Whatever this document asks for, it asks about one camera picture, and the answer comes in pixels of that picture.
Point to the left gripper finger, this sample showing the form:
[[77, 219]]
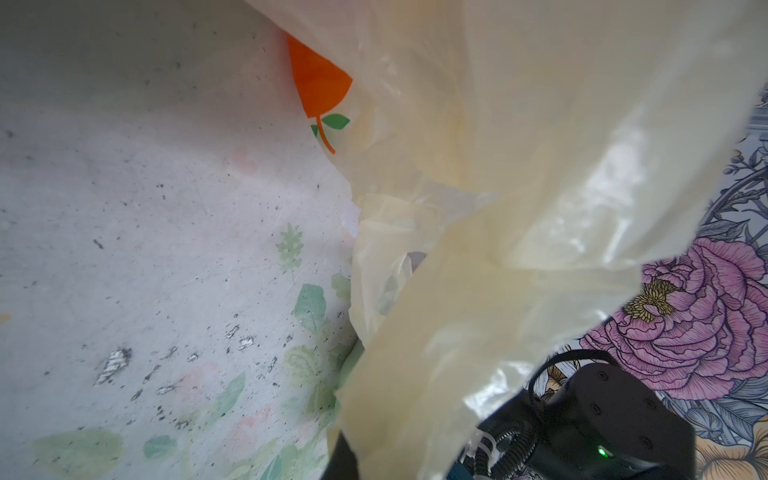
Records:
[[343, 464]]

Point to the translucent plastic bag orange print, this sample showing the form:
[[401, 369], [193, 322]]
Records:
[[537, 177]]

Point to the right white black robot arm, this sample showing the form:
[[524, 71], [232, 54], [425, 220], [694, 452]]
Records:
[[602, 423]]

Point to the light green wavy plate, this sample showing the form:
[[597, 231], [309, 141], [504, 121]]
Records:
[[349, 363]]

